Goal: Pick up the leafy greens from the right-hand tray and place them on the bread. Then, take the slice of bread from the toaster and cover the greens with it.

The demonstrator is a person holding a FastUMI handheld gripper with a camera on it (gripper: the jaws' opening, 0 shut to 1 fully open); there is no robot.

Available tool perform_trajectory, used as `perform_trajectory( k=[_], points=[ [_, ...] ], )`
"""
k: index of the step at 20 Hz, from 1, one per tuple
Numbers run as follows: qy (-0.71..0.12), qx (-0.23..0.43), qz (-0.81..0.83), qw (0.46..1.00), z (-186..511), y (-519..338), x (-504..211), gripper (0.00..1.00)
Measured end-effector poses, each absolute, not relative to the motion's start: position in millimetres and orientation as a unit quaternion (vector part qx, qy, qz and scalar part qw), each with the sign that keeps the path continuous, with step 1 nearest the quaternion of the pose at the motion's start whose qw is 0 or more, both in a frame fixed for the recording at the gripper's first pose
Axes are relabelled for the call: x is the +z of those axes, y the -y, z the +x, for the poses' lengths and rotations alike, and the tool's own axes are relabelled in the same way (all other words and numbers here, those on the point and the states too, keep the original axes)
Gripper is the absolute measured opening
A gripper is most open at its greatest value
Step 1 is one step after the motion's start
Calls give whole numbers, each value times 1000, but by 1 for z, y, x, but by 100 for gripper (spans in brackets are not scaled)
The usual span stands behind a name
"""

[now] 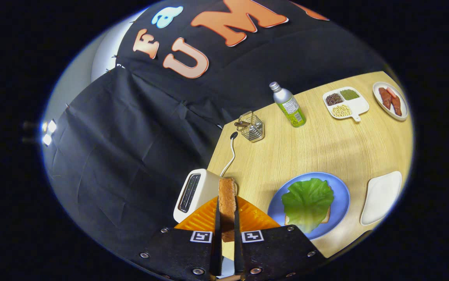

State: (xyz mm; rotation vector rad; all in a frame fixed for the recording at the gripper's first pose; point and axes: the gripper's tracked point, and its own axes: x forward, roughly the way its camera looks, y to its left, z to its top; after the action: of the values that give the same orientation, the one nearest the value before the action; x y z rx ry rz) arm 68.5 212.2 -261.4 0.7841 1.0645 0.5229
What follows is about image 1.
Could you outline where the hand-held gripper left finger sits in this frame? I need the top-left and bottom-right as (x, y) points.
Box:
(138, 195), (222, 279)

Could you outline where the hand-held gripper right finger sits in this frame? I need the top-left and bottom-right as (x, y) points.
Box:
(234, 195), (326, 279)

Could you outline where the toasted bread slice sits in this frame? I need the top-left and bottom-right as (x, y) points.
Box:
(218, 178), (237, 242)

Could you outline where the green lettuce leaf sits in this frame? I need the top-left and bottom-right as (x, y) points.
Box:
(281, 178), (334, 233)

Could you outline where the white toaster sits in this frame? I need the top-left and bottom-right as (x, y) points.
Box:
(173, 169), (237, 223)

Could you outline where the white bread slice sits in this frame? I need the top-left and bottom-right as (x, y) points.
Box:
(285, 185), (331, 226)

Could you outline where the blue round plate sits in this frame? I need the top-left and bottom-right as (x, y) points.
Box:
(267, 172), (351, 240)

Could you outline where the black backdrop cloth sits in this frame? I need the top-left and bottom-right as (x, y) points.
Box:
(43, 0), (389, 260)

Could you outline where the white square plate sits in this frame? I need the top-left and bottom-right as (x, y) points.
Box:
(360, 171), (403, 226)

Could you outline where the green and silver bottle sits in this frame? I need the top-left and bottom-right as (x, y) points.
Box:
(269, 82), (307, 128)

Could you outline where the pile of yellow soybeans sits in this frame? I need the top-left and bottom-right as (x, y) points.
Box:
(332, 104), (352, 117)

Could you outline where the white divided dish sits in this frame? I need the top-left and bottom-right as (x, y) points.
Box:
(323, 87), (369, 122)

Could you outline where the bright studio lamp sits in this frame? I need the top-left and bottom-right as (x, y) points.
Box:
(21, 119), (58, 147)

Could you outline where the white round plate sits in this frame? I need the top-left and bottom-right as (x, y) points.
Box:
(373, 82), (408, 121)

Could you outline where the white toaster cable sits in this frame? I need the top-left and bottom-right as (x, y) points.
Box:
(220, 132), (239, 177)

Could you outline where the metal wire basket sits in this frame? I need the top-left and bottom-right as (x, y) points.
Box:
(239, 111), (265, 142)

